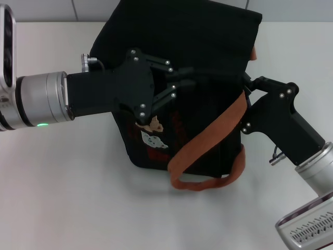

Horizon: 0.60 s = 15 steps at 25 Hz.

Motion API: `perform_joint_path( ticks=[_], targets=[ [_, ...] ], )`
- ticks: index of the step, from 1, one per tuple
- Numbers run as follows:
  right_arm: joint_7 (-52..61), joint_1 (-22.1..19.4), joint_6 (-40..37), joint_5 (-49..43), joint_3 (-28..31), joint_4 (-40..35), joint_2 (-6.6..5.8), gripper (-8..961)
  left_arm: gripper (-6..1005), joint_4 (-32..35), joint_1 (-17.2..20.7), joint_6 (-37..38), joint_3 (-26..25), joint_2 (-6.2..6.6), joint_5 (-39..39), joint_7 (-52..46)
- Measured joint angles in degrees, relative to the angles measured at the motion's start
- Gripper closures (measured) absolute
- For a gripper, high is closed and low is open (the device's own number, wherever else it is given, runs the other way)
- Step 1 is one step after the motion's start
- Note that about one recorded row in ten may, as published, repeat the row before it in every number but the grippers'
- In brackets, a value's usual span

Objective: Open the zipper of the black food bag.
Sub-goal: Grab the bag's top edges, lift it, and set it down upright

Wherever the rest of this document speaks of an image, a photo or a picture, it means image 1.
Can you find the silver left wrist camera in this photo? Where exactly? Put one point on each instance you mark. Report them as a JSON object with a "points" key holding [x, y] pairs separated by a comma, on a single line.
{"points": [[7, 52]]}

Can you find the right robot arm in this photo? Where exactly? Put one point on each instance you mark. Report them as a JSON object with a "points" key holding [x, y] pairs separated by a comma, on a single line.
{"points": [[317, 166]]}

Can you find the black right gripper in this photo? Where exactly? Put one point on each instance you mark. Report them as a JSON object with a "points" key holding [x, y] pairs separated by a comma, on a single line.
{"points": [[278, 117]]}

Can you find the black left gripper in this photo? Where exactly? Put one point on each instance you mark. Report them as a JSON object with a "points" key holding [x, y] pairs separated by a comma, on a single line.
{"points": [[117, 88]]}

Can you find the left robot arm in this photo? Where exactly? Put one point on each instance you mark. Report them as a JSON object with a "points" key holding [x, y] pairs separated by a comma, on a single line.
{"points": [[39, 99]]}

